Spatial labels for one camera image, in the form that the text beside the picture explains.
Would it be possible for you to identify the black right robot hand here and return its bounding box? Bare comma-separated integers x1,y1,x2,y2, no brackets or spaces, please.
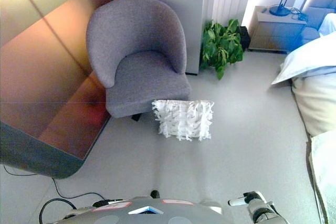
227,191,266,207

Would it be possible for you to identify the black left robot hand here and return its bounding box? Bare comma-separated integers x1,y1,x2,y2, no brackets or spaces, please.
92,199,124,208

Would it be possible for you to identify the white fringed pillow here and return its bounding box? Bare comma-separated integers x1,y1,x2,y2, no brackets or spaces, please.
151,99,216,143

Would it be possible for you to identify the light blue bed pillow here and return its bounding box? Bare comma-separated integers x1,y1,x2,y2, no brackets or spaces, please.
271,13,336,86

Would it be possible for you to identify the grey robot torso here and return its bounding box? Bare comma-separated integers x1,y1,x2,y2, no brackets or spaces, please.
56,196,224,224

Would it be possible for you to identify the white bed duvet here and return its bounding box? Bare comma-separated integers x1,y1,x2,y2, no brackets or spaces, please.
291,66,336,137

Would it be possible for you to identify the brown glossy wooden desk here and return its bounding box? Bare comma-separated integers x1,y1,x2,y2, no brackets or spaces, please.
0,0,111,180

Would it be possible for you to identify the grey upholstered armchair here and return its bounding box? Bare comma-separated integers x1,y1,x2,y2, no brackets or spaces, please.
86,0,192,123

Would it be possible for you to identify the green leafy potted plant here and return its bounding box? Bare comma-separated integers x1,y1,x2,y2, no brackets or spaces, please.
199,18,245,80

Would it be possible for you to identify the black plant pot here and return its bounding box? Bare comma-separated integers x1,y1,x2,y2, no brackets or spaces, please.
237,26,251,52

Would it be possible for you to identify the beige nightstand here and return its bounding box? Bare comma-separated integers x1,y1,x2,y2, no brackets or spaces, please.
247,5,308,53

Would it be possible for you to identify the thin black floor cable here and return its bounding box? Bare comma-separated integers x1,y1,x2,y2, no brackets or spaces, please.
3,165,106,201

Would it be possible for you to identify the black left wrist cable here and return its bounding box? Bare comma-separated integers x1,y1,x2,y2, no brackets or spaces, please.
39,197,77,224

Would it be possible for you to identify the black cable on nightstand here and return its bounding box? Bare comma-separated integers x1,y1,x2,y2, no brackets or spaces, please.
288,7,308,22

